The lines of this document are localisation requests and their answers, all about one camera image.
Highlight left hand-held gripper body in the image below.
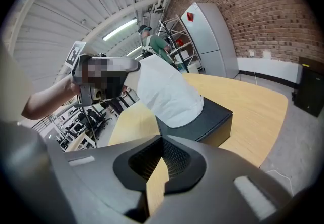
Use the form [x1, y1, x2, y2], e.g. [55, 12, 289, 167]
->
[65, 41, 129, 108]

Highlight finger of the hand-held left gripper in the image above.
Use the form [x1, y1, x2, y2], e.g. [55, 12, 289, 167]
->
[111, 57, 141, 73]

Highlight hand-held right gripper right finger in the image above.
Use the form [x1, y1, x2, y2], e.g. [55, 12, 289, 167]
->
[145, 134, 294, 224]

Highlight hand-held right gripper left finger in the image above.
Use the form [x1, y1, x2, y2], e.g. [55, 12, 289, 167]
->
[48, 134, 163, 224]

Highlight white tissue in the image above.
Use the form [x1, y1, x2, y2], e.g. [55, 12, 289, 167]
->
[136, 54, 205, 129]

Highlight black tissue box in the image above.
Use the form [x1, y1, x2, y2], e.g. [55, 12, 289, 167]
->
[155, 96, 233, 148]

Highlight ceiling strip lights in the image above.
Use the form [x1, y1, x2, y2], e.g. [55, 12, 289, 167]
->
[16, 0, 142, 57]

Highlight white metal shelf rack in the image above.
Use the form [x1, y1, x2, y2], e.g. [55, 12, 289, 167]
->
[156, 14, 203, 72]

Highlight group of black office chairs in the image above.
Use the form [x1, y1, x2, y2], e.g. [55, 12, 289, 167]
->
[57, 105, 113, 144]

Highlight black mezzanine railing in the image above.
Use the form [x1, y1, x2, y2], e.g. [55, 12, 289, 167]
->
[31, 116, 55, 132]

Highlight white refrigerator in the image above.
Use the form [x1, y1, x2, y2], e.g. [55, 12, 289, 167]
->
[180, 2, 240, 80]

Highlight black cabinet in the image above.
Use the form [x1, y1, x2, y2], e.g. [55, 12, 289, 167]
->
[293, 56, 324, 118]

